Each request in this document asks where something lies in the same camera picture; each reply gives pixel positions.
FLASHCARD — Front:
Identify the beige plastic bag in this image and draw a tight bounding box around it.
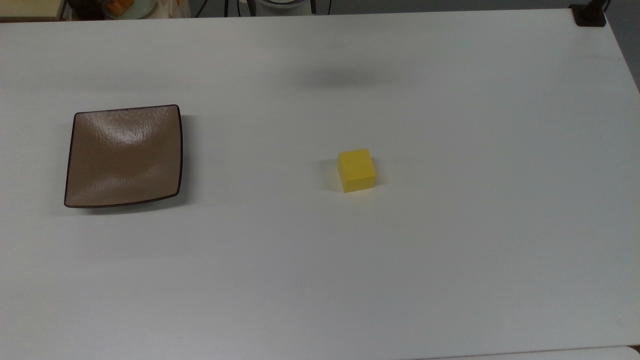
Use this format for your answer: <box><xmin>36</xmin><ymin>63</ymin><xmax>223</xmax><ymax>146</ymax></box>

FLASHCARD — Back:
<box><xmin>156</xmin><ymin>0</ymin><xmax>192</xmax><ymax>19</ymax></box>

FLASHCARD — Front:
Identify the black table clamp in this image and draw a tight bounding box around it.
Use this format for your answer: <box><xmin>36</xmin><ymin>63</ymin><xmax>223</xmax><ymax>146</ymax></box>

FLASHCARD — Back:
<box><xmin>569</xmin><ymin>0</ymin><xmax>609</xmax><ymax>27</ymax></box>

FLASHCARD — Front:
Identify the beige wooden box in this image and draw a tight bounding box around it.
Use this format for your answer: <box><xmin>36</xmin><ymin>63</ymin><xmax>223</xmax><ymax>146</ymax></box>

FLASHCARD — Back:
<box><xmin>0</xmin><ymin>0</ymin><xmax>67</xmax><ymax>22</ymax></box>

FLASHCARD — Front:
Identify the brown square ceramic plate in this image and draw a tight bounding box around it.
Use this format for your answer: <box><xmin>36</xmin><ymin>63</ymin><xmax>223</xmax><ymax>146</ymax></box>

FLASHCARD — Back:
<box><xmin>63</xmin><ymin>104</ymin><xmax>184</xmax><ymax>209</ymax></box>

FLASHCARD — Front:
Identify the yellow cube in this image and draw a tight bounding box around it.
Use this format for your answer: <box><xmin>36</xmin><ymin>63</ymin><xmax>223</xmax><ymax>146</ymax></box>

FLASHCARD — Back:
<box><xmin>337</xmin><ymin>148</ymin><xmax>377</xmax><ymax>194</ymax></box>

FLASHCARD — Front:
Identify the pale green bowl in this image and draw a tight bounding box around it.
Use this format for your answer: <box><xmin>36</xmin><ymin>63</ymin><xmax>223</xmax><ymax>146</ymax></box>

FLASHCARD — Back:
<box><xmin>102</xmin><ymin>0</ymin><xmax>159</xmax><ymax>20</ymax></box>

